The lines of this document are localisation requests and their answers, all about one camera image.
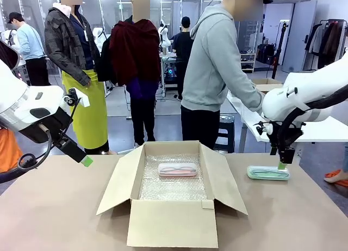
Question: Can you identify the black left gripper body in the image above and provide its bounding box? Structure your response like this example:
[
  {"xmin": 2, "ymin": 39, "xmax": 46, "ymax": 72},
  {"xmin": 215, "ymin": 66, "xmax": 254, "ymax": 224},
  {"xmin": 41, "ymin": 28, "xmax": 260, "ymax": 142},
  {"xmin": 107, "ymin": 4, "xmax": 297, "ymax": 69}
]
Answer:
[{"xmin": 20, "ymin": 106, "xmax": 72, "ymax": 148}]

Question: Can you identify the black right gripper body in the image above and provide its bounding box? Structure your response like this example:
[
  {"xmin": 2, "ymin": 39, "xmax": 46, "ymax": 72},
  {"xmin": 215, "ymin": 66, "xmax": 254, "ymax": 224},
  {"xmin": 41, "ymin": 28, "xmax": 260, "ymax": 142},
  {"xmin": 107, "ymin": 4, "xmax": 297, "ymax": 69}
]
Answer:
[{"xmin": 267, "ymin": 126, "xmax": 305, "ymax": 151}]

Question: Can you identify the green glasses case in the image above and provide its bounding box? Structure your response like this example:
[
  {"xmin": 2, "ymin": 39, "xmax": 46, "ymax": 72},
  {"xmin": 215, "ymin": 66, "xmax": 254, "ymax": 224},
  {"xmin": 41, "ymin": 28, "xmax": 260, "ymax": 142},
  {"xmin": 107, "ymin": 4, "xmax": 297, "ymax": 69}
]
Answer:
[{"xmin": 246, "ymin": 165, "xmax": 291, "ymax": 181}]

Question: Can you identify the pink glasses case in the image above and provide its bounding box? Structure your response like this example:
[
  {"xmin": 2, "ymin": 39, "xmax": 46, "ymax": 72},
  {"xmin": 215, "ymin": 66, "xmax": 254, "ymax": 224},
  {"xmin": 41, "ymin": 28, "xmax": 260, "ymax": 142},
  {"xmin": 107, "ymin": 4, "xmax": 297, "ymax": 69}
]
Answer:
[{"xmin": 158, "ymin": 163, "xmax": 198, "ymax": 178}]

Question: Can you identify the person's right forearm grey sleeve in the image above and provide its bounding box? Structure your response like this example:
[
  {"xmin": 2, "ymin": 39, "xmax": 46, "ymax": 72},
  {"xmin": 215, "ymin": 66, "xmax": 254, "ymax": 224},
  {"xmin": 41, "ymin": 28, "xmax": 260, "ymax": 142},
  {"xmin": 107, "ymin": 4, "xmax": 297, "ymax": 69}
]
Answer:
[{"xmin": 227, "ymin": 78, "xmax": 265, "ymax": 113}]

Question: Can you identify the white side table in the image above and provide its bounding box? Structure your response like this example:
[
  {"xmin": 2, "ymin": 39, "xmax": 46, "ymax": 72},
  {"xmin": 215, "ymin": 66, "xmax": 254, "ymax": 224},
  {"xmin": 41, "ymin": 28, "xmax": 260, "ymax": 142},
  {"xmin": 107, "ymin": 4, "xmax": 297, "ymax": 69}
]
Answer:
[{"xmin": 226, "ymin": 87, "xmax": 348, "ymax": 155}]

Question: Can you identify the orange cloth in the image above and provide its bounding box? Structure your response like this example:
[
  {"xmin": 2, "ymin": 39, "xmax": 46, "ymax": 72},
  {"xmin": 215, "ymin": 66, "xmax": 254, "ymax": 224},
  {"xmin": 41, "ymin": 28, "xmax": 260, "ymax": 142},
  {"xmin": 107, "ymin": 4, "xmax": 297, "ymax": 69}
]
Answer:
[{"xmin": 0, "ymin": 127, "xmax": 24, "ymax": 173}]

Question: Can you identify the orange shoe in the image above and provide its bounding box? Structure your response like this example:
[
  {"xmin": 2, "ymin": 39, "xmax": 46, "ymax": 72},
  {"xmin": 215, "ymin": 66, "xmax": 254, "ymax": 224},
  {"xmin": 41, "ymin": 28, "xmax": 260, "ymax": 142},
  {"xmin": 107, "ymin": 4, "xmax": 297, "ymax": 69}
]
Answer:
[{"xmin": 324, "ymin": 168, "xmax": 348, "ymax": 184}]

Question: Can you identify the small open cardboard box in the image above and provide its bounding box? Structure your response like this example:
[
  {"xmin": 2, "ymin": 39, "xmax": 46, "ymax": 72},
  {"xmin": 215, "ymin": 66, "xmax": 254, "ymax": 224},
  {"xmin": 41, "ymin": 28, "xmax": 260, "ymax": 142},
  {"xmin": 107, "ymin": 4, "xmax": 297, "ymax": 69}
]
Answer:
[{"xmin": 251, "ymin": 77, "xmax": 284, "ymax": 95}]

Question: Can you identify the mannequin camo jacket yellow skirt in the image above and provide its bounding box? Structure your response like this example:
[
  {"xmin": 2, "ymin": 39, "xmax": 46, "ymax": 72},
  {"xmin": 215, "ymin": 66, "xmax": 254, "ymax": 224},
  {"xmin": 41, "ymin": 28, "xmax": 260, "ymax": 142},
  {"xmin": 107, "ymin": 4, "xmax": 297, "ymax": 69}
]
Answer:
[{"xmin": 44, "ymin": 0, "xmax": 110, "ymax": 155}]

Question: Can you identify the white shoe rack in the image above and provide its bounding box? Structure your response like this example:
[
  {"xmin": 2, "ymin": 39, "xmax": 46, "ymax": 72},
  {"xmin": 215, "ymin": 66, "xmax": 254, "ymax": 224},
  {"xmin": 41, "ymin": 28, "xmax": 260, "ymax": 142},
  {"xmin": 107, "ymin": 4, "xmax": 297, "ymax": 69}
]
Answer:
[{"xmin": 239, "ymin": 52, "xmax": 257, "ymax": 74}]

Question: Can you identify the person in light blue sweater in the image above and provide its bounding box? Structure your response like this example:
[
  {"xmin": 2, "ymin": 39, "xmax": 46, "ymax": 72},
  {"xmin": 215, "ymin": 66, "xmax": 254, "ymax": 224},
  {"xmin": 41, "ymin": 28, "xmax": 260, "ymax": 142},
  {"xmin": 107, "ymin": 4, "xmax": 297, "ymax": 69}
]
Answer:
[{"xmin": 8, "ymin": 11, "xmax": 52, "ymax": 87}]

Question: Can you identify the black suitcase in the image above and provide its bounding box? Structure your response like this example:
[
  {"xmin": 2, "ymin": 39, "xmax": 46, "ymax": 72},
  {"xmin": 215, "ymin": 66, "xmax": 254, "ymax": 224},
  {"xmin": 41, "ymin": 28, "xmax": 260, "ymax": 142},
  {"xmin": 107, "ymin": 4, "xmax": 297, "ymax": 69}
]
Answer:
[{"xmin": 256, "ymin": 43, "xmax": 279, "ymax": 66}]

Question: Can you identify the black tripod stand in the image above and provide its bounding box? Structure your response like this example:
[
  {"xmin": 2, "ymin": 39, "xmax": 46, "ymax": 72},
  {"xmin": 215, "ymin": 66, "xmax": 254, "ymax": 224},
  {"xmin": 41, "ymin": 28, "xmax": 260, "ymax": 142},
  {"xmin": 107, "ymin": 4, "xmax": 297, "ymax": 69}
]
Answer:
[{"xmin": 271, "ymin": 20, "xmax": 289, "ymax": 81}]

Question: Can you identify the person in grey hoodie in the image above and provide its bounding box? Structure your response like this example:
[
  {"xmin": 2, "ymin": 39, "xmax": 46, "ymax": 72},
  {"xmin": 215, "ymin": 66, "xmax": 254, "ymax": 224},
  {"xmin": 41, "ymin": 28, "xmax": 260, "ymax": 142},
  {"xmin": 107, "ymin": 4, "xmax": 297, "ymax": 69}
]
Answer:
[{"xmin": 180, "ymin": 0, "xmax": 265, "ymax": 154}]

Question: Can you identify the grey door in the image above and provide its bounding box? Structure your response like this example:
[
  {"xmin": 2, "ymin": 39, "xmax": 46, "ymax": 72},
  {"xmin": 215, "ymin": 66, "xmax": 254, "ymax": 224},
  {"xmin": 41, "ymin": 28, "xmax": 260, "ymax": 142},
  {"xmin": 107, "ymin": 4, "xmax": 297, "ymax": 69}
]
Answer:
[{"xmin": 282, "ymin": 0, "xmax": 318, "ymax": 74}]

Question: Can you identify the black clothes rack with coats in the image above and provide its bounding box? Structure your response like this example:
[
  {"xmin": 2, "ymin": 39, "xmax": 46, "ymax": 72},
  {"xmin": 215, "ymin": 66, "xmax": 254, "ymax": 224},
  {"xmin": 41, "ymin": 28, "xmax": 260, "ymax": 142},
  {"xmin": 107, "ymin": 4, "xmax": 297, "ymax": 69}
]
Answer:
[{"xmin": 302, "ymin": 19, "xmax": 348, "ymax": 72}]

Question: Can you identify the clear bubble wrap sheet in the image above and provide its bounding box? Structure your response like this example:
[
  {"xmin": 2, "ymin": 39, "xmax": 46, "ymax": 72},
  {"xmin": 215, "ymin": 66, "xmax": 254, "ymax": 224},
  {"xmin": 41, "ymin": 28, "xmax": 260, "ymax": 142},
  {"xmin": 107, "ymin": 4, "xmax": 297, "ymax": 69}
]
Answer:
[{"xmin": 138, "ymin": 152, "xmax": 208, "ymax": 201}]

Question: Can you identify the mannequin dark red top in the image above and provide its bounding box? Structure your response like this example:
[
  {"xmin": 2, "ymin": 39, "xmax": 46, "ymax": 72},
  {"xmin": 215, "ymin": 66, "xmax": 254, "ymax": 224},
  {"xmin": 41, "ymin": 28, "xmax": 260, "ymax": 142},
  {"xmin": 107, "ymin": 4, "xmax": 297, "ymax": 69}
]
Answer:
[{"xmin": 97, "ymin": 0, "xmax": 162, "ymax": 148}]

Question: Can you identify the large open cardboard box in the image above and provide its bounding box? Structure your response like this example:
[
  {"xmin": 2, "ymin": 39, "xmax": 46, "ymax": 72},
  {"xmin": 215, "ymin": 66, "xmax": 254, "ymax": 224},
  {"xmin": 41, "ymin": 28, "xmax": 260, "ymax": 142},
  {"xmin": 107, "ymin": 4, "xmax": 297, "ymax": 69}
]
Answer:
[{"xmin": 96, "ymin": 140, "xmax": 248, "ymax": 248}]

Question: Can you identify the computer tower with glowing fan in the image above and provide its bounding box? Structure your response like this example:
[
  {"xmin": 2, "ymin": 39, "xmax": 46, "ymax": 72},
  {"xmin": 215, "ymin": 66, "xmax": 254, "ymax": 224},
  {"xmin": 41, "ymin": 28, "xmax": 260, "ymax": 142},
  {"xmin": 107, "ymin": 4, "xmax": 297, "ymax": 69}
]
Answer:
[{"xmin": 164, "ymin": 60, "xmax": 178, "ymax": 86}]

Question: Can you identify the person in black with cap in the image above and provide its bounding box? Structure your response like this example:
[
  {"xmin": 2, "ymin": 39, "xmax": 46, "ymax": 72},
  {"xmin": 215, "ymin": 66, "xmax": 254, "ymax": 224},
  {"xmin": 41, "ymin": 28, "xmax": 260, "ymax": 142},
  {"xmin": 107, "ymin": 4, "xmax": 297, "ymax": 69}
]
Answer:
[{"xmin": 172, "ymin": 16, "xmax": 195, "ymax": 101}]

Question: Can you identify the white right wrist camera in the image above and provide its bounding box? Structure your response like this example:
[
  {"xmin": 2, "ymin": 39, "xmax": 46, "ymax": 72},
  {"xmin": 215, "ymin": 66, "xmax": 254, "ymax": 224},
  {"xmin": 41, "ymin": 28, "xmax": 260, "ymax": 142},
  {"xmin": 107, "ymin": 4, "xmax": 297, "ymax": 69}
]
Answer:
[{"xmin": 254, "ymin": 121, "xmax": 274, "ymax": 135}]

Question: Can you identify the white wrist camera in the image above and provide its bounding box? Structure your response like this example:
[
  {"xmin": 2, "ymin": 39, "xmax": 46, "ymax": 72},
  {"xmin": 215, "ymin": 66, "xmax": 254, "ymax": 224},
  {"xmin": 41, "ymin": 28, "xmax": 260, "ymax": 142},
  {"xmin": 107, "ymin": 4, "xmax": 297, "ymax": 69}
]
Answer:
[
  {"xmin": 63, "ymin": 87, "xmax": 91, "ymax": 108},
  {"xmin": 254, "ymin": 121, "xmax": 274, "ymax": 135}
]

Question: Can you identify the black right arm cable sleeve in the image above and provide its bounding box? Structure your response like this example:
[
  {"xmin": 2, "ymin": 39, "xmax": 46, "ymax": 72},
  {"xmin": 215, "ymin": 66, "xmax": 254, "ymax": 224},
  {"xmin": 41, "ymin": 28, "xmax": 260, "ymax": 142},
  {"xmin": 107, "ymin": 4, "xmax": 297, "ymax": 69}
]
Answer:
[{"xmin": 276, "ymin": 83, "xmax": 348, "ymax": 154}]

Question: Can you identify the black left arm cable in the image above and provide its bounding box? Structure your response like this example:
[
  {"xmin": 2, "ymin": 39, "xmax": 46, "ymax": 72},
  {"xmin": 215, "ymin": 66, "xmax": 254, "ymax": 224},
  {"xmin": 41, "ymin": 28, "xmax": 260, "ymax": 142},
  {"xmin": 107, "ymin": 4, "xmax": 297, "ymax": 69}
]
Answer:
[{"xmin": 0, "ymin": 97, "xmax": 82, "ymax": 184}]

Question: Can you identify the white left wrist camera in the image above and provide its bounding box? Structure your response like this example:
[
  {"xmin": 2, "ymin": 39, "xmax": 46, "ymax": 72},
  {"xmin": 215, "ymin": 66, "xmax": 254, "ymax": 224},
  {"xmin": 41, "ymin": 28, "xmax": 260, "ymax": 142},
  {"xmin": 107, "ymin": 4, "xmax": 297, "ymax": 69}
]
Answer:
[{"xmin": 63, "ymin": 87, "xmax": 91, "ymax": 108}]

